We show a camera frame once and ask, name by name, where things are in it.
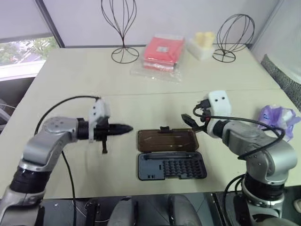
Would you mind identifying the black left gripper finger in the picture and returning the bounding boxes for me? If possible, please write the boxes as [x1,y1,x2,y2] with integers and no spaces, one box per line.
[108,122,134,130]
[108,129,133,137]

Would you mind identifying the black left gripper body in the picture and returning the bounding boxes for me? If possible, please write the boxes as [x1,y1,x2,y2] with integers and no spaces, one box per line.
[93,118,111,155]

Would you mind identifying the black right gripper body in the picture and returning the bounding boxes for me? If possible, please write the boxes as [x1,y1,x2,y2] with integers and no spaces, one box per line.
[193,99,213,133]

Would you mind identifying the black screwdriver bit case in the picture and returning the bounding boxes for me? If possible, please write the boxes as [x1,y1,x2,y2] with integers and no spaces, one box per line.
[137,126,208,181]

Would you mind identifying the red packets in plastic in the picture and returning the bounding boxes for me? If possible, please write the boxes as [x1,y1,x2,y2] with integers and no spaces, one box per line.
[130,35,186,83]

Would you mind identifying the white foam box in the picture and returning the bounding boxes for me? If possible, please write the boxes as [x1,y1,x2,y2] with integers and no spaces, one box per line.
[186,35,216,61]

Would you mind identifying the purple tissue pack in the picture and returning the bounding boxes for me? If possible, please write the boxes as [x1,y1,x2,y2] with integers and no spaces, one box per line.
[257,105,301,143]

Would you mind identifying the red packets stack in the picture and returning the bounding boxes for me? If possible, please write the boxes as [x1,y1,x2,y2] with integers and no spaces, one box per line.
[143,35,186,72]

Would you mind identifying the pale yellow cups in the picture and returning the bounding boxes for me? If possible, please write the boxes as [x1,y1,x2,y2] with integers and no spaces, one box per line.
[194,31,215,48]

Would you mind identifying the black white patterned chair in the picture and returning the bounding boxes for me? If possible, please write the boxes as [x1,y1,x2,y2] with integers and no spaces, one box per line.
[261,54,301,113]

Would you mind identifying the grey roller blind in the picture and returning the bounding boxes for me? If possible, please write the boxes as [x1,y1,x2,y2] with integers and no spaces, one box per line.
[0,0,54,44]

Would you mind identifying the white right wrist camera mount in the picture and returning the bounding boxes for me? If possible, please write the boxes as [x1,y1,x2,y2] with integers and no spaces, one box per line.
[206,90,234,139]

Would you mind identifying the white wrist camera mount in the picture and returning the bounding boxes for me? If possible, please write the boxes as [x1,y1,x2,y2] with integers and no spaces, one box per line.
[206,90,234,139]
[88,97,111,145]

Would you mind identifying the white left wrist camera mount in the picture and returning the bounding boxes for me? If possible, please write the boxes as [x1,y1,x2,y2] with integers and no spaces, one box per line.
[88,97,111,145]

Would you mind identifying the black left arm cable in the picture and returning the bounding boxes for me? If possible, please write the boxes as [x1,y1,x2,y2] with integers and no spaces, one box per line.
[34,95,102,208]

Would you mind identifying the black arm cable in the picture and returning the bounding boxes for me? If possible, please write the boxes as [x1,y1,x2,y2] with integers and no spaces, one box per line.
[192,103,286,161]
[34,95,102,208]

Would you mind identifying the black lower body cable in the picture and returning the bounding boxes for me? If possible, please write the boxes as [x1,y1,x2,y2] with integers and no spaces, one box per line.
[222,173,246,226]

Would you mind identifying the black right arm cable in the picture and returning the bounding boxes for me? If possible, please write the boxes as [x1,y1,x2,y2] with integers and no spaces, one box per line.
[192,103,286,161]

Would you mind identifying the black bracket under table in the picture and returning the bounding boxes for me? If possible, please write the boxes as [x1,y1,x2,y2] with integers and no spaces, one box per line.
[86,199,102,226]

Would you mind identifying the short black wire stand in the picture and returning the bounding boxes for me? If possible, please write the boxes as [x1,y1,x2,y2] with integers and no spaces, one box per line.
[212,14,255,63]

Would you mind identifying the tall black wire stand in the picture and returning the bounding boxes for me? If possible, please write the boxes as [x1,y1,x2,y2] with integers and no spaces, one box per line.
[101,0,140,64]

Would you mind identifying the dark window frame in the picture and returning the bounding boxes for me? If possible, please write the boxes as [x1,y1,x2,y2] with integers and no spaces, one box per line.
[35,0,66,48]

